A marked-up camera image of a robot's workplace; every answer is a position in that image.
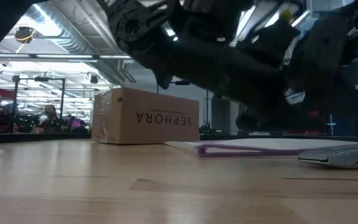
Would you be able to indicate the long ceiling light bar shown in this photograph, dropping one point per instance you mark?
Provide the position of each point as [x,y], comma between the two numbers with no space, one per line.
[64,56]

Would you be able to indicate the grey box cutter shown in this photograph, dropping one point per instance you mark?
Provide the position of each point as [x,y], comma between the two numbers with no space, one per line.
[337,157]

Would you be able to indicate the purple-edged mesh zip pouch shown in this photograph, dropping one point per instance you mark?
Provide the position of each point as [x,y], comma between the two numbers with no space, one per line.
[259,143]

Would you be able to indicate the black gantry frame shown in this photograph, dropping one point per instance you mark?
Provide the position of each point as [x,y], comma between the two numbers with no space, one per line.
[15,102]
[182,82]

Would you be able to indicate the black table frame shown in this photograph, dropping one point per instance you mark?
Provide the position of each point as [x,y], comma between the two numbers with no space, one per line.
[26,138]

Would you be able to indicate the brown Sephora cardboard box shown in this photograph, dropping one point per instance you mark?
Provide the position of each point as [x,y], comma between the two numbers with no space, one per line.
[154,124]

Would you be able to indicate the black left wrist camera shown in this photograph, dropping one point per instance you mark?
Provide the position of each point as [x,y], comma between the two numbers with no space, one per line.
[266,40]

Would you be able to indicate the person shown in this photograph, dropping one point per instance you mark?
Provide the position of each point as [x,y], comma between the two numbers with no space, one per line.
[51,119]

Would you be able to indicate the black ceiling camera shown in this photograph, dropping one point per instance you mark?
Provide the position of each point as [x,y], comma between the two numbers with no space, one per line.
[94,79]

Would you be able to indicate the grey door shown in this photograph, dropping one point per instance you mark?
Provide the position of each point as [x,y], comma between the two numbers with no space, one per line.
[221,115]

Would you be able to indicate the black background robot arm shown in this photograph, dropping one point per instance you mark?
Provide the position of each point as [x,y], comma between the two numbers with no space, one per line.
[26,123]
[205,128]

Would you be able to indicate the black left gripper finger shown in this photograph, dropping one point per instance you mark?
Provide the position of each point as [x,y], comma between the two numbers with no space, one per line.
[253,77]
[247,119]

